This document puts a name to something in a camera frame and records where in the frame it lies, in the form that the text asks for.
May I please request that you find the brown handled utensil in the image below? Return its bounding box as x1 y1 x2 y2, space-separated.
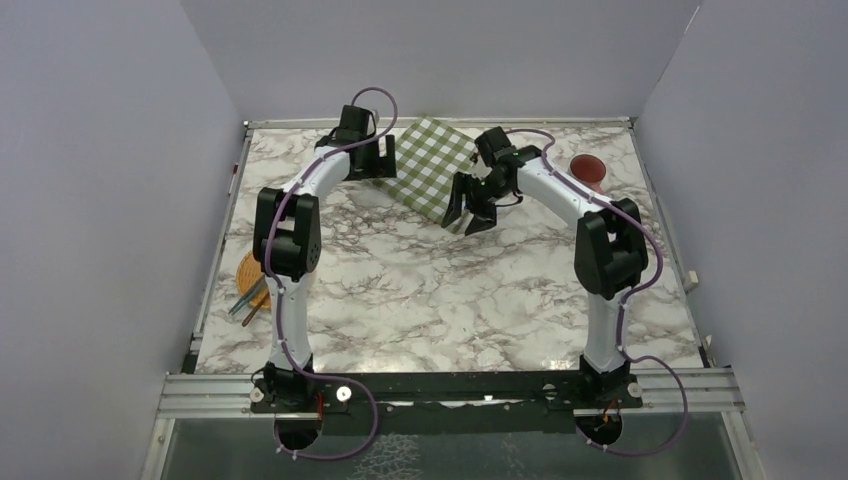
241 292 270 327

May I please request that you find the orange woven plate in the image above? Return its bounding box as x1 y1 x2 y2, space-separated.
235 251 268 307

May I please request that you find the green white checkered cloth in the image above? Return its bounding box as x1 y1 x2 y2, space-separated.
372 117 475 225

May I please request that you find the aluminium mounting rail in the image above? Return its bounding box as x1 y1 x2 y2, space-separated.
156 368 746 420

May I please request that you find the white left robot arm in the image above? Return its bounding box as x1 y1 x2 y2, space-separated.
253 105 396 411

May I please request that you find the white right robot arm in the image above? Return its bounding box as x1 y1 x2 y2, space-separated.
442 127 649 407

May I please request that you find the blue handled utensil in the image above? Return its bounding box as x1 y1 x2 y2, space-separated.
228 275 266 316

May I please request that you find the pink ceramic mug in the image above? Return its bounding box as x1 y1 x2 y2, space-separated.
569 154 607 194

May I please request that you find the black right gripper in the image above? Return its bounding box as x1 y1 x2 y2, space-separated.
441 172 511 237

